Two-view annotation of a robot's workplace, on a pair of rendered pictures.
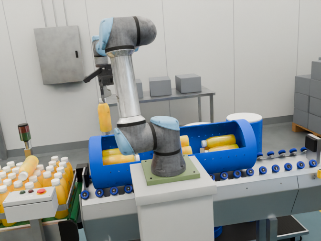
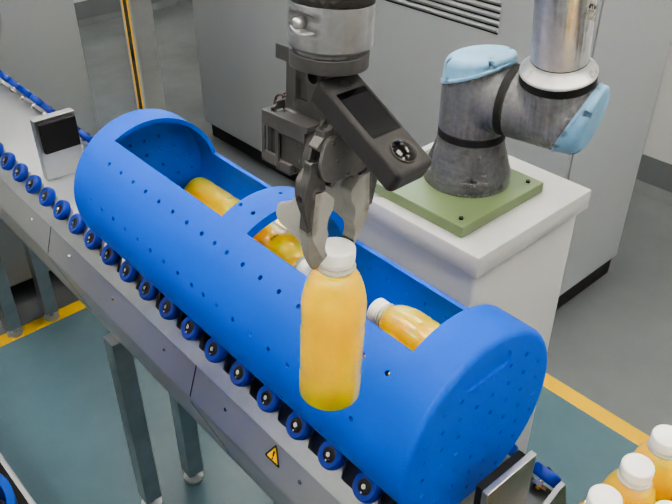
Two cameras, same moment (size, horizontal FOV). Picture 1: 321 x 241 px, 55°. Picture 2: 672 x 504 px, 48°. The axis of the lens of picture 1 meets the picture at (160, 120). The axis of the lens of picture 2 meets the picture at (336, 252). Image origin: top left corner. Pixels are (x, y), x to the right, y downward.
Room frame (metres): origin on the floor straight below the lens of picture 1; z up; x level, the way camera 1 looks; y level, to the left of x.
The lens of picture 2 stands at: (2.08, 0.84, 1.83)
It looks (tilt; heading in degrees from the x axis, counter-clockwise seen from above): 35 degrees down; 236
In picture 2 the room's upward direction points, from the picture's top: straight up
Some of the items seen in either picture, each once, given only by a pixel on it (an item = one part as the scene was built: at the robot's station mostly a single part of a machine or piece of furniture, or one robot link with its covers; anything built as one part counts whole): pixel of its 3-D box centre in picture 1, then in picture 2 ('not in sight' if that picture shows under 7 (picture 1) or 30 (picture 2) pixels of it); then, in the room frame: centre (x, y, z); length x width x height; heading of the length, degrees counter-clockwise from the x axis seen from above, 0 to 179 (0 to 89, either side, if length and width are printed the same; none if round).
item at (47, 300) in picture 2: not in sight; (33, 248); (1.72, -1.59, 0.31); 0.06 x 0.06 x 0.63; 7
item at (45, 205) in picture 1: (31, 203); not in sight; (1.23, 0.60, 1.05); 0.20 x 0.10 x 0.10; 97
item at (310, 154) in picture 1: (312, 148); (60, 145); (1.71, -0.89, 1.00); 0.10 x 0.04 x 0.15; 7
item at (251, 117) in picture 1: (243, 117); not in sight; (2.40, -0.68, 1.03); 0.28 x 0.28 x 0.01
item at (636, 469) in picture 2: (58, 174); (637, 467); (1.43, 0.54, 1.09); 0.04 x 0.04 x 0.02
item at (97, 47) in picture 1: (106, 47); not in sight; (1.62, 0.25, 1.69); 0.11 x 0.11 x 0.08; 19
